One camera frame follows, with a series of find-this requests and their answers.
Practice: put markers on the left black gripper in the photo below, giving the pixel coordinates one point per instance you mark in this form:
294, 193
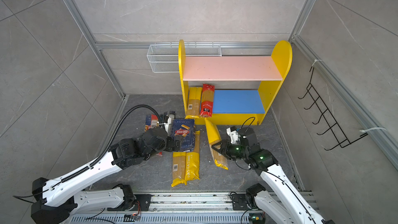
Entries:
171, 146

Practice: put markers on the red blue spaghetti pack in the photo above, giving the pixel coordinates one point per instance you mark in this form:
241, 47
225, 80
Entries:
151, 121

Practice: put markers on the blue Barilla pasta bag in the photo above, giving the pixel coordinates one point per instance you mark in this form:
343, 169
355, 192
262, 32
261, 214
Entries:
183, 130

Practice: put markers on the yellow spaghetti pack white lettering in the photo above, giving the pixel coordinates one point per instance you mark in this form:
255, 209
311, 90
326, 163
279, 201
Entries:
193, 160

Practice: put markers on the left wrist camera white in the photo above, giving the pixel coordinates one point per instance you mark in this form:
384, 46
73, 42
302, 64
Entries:
168, 121

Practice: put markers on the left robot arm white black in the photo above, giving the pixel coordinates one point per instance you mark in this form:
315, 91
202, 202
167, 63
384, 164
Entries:
59, 198

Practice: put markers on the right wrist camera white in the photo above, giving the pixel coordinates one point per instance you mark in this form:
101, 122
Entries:
234, 135

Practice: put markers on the black wire hook rack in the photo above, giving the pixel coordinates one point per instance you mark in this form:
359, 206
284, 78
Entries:
325, 115

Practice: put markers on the white wire mesh basket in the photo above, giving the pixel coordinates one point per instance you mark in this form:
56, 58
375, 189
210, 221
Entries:
163, 58

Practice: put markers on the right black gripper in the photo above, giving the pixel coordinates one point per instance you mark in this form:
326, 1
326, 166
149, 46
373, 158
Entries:
225, 149

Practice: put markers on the yellow pink blue shelf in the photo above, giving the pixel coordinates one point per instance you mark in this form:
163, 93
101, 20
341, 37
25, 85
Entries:
233, 107

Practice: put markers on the yellow spaghetti pack top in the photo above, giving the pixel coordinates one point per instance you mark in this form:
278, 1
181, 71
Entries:
194, 103

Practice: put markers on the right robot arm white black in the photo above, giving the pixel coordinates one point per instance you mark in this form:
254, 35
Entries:
291, 208

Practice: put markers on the dark label spaghetti pack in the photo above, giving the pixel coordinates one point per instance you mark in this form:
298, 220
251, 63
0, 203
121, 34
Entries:
169, 113

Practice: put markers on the yellow spaghetti pack barcode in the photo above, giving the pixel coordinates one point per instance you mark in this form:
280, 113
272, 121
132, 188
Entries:
214, 138

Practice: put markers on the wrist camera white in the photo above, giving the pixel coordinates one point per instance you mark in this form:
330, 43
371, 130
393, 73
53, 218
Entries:
168, 121
234, 135

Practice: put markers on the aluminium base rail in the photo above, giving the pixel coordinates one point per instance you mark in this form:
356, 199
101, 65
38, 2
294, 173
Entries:
193, 208

